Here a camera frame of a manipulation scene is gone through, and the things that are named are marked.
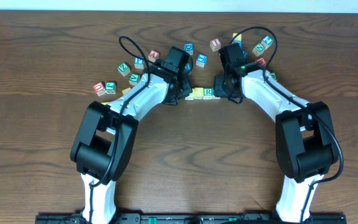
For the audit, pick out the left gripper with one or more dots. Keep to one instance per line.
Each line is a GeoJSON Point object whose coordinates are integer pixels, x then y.
{"type": "Point", "coordinates": [184, 88]}

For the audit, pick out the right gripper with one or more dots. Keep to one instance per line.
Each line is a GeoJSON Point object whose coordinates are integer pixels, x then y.
{"type": "Point", "coordinates": [220, 86]}

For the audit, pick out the yellow C block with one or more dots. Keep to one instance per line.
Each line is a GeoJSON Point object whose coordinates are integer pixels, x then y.
{"type": "Point", "coordinates": [191, 96]}

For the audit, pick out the yellow O block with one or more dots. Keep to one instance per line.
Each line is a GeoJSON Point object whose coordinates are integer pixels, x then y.
{"type": "Point", "coordinates": [198, 93]}

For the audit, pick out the green R block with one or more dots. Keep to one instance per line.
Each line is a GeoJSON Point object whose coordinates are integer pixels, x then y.
{"type": "Point", "coordinates": [208, 93]}

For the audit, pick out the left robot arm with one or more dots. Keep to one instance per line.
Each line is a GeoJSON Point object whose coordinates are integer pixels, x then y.
{"type": "Point", "coordinates": [103, 144]}

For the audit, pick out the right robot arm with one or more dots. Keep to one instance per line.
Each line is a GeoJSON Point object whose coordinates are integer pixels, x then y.
{"type": "Point", "coordinates": [306, 146]}

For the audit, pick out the blue D block lower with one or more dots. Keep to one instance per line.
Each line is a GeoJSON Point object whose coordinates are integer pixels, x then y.
{"type": "Point", "coordinates": [188, 68]}

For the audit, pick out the blue d block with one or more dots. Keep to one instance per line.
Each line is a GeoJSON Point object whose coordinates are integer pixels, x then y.
{"type": "Point", "coordinates": [189, 48]}
{"type": "Point", "coordinates": [188, 68]}

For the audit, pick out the blue H block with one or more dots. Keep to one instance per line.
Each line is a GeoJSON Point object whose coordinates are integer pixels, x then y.
{"type": "Point", "coordinates": [245, 54]}

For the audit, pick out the blue D block upper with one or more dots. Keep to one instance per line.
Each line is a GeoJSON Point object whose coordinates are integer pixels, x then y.
{"type": "Point", "coordinates": [189, 48]}

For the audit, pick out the red W block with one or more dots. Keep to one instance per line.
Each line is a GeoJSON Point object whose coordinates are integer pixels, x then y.
{"type": "Point", "coordinates": [261, 60]}

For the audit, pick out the red A block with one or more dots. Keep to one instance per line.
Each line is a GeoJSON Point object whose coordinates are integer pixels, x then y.
{"type": "Point", "coordinates": [153, 55]}

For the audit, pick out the blue X block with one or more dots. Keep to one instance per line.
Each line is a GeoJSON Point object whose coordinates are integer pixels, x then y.
{"type": "Point", "coordinates": [238, 42]}

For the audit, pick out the red I block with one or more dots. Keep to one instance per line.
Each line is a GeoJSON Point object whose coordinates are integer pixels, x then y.
{"type": "Point", "coordinates": [215, 45]}

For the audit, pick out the green V block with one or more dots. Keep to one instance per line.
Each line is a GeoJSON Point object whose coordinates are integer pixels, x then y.
{"type": "Point", "coordinates": [134, 79]}

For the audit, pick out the green N block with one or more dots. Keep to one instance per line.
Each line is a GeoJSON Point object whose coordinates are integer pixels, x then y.
{"type": "Point", "coordinates": [258, 49]}

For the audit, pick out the blue P block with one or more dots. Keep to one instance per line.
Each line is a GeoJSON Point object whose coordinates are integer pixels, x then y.
{"type": "Point", "coordinates": [139, 63]}

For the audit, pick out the yellow block top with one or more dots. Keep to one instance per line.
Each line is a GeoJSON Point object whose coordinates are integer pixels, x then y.
{"type": "Point", "coordinates": [236, 37]}

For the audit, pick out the yellow K block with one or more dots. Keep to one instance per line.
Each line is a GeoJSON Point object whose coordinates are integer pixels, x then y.
{"type": "Point", "coordinates": [124, 91]}

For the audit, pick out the blue 2 block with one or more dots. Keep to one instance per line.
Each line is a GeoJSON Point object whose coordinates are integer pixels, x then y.
{"type": "Point", "coordinates": [267, 41]}

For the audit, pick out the green Z block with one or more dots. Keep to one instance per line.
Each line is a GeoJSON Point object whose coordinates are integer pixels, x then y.
{"type": "Point", "coordinates": [124, 69]}

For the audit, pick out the green J block left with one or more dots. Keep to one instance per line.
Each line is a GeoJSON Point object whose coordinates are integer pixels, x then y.
{"type": "Point", "coordinates": [110, 88]}

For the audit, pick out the red U block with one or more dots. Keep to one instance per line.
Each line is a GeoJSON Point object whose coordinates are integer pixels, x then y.
{"type": "Point", "coordinates": [99, 88]}

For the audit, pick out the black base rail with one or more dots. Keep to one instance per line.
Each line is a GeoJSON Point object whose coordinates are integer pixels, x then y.
{"type": "Point", "coordinates": [136, 218]}

